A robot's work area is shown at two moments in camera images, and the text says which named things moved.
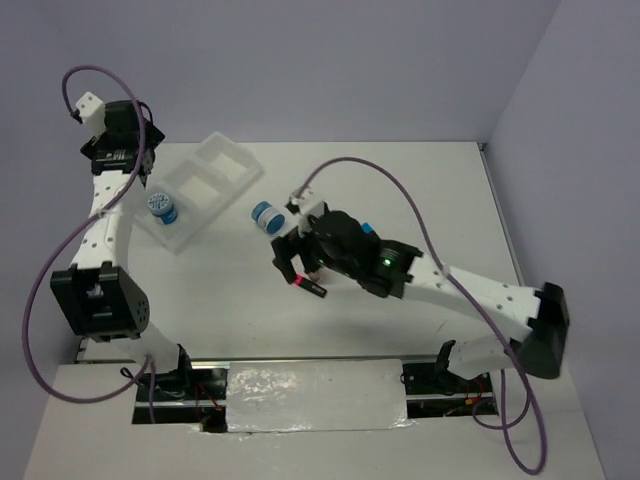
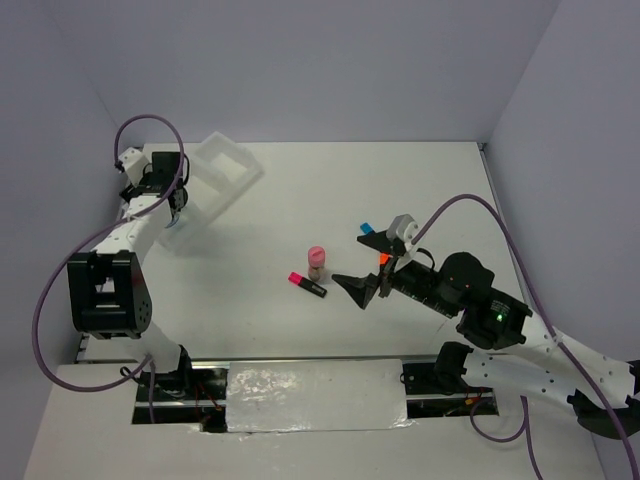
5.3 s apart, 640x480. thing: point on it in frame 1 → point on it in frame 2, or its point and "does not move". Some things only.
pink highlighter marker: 301,281 does not move
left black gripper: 97,144 → 126,193
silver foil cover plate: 315,395 does not move
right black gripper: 284,247 → 360,288
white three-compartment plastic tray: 205,178 does not move
